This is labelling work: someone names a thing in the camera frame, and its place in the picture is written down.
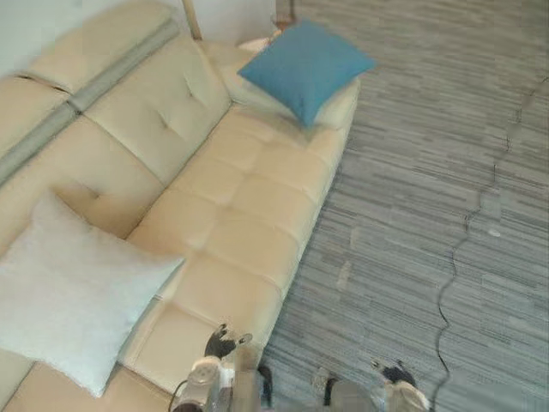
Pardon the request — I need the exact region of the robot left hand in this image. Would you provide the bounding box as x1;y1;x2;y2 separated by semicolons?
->
204;324;254;358

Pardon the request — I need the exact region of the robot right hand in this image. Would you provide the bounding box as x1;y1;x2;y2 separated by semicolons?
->
370;358;417;387

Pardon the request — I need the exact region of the cream leather sofa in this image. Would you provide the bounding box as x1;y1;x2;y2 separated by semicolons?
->
0;0;360;412

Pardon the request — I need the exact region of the white square cushion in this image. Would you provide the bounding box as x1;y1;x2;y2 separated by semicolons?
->
0;187;187;398

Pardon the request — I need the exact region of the blue square cushion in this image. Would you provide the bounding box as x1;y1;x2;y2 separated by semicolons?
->
237;20;377;128

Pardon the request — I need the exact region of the wooden floor lamp pole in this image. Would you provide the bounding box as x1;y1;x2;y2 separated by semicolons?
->
181;0;203;43

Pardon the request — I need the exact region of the black floor cable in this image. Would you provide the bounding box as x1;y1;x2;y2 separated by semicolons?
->
428;73;549;412

